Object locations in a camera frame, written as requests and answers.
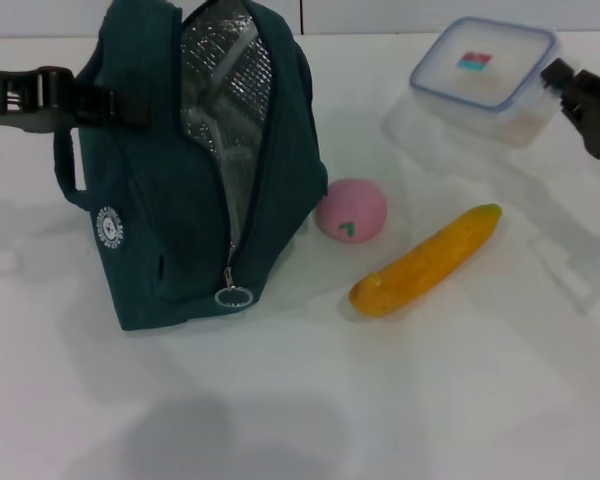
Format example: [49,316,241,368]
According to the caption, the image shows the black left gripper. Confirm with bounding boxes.
[0,64,149,135]

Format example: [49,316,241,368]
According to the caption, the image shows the clear container with blue-rimmed lid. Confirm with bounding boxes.
[383,17,564,149]

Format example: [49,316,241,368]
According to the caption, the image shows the dark teal insulated lunch bag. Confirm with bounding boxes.
[52,0,329,332]

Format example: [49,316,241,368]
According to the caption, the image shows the yellow toy banana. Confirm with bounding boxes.
[348,202,504,317]

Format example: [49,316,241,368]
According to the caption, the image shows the pink toy peach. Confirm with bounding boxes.
[315,177,389,246]

